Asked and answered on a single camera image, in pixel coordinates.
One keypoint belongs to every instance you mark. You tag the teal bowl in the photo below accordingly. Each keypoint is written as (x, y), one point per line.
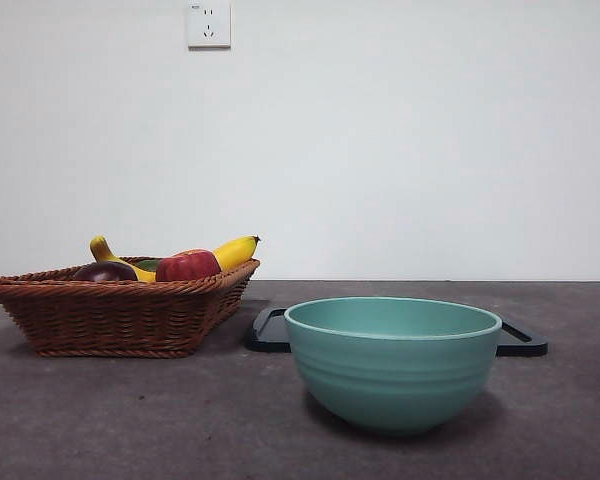
(392, 380)

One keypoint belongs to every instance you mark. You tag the dark red plum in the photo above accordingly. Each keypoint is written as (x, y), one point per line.
(105, 272)

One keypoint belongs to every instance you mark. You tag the yellow banana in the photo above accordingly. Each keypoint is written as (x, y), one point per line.
(232, 251)

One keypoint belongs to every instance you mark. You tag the dark rectangular tray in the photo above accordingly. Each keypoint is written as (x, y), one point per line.
(265, 335)

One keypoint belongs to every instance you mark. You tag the red apple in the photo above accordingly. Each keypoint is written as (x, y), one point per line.
(187, 265)

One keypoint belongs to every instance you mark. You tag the green avocado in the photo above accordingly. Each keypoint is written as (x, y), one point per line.
(149, 263)

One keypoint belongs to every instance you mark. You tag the brown wicker basket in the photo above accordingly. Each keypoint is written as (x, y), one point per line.
(110, 320)

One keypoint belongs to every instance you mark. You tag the white wall socket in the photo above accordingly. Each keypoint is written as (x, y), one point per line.
(209, 25)

